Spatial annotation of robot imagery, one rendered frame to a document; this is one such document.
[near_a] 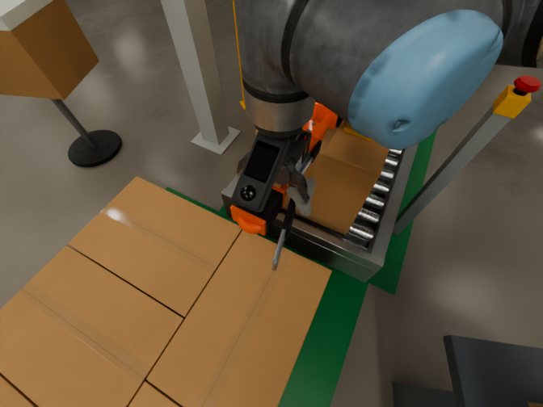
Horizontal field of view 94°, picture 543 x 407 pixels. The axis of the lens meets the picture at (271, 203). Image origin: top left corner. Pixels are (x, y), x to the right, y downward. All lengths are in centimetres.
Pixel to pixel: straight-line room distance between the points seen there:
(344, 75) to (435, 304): 166
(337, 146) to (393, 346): 115
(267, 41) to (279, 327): 86
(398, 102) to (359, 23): 6
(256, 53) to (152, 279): 94
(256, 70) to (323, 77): 10
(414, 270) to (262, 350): 113
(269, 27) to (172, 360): 95
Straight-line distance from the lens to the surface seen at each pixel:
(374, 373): 159
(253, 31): 27
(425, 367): 169
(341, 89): 20
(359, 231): 113
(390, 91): 18
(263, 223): 46
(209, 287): 102
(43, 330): 124
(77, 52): 202
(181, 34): 175
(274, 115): 31
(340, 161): 78
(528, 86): 117
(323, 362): 153
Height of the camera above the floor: 151
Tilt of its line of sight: 58 degrees down
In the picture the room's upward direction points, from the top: straight up
